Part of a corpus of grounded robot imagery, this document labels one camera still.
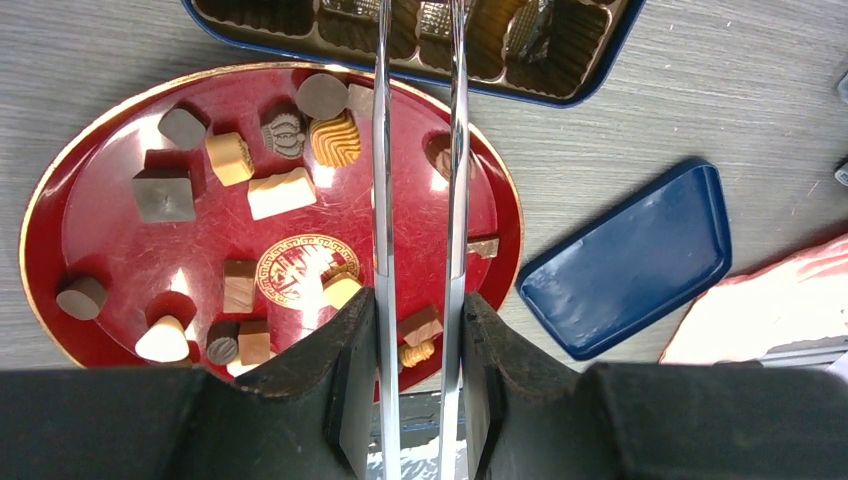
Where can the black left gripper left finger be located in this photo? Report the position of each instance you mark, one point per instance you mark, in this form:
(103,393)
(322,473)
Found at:
(304,414)

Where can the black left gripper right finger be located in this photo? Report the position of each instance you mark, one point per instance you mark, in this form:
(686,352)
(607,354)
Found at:
(528,416)

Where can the metal tongs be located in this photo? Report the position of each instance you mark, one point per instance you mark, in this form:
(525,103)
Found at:
(385,278)

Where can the white square chocolate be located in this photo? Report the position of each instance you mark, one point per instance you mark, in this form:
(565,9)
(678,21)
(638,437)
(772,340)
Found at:
(280,193)

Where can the white oval chocolate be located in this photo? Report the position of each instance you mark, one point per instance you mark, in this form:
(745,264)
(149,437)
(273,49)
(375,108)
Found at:
(247,361)
(164,342)

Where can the tan round chocolate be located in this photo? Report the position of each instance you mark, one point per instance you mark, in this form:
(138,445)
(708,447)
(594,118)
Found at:
(338,290)

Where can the silver wrapped chocolate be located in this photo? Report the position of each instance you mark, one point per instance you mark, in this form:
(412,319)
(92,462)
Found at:
(485,248)

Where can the dark square chocolate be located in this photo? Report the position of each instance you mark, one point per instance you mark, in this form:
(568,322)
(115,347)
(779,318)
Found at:
(164,196)

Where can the ridged caramel chocolate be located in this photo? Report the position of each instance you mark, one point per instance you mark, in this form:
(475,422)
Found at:
(336,141)

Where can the blue chocolate tin box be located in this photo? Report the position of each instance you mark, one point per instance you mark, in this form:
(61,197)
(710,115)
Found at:
(553,53)

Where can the red round tray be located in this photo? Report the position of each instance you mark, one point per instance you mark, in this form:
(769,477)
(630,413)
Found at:
(96,277)

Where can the blue tin lid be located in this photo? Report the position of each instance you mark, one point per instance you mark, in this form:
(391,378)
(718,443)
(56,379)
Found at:
(646,257)

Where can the pink cloth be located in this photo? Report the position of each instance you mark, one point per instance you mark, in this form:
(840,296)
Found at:
(800,298)

